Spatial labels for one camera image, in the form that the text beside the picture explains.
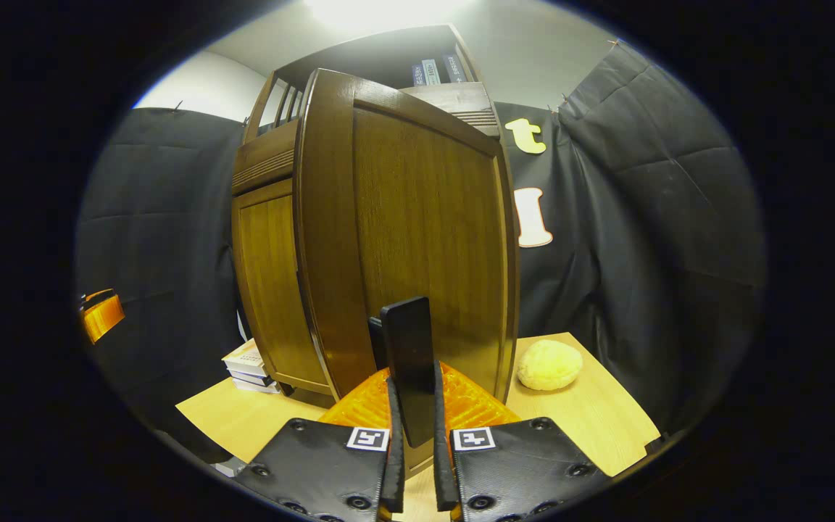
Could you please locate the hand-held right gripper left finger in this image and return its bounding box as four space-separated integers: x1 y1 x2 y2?
235 366 405 522

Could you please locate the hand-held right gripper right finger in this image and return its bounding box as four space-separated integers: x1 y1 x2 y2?
432 360 594 522

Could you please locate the wooden cabinet door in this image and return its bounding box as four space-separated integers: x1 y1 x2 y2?
294 69 520 479
233 178 333 397

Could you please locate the brown wooden shoe cabinet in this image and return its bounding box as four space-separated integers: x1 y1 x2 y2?
231 24 520 408

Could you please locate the book with white orange cover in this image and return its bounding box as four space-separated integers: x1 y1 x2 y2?
222 339 267 378

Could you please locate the yellow round sponge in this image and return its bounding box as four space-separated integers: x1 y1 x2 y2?
517 339 584 392

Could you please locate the black backdrop cloth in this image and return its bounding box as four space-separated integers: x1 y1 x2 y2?
75 40 768 465

